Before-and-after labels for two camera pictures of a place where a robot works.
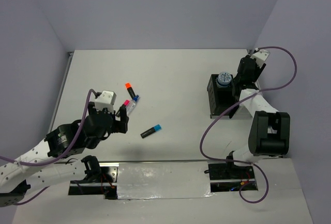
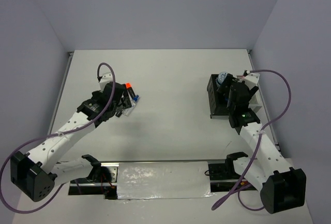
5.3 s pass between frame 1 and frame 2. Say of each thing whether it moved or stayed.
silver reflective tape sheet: stayed
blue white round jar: stayed
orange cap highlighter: stayed
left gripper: moved
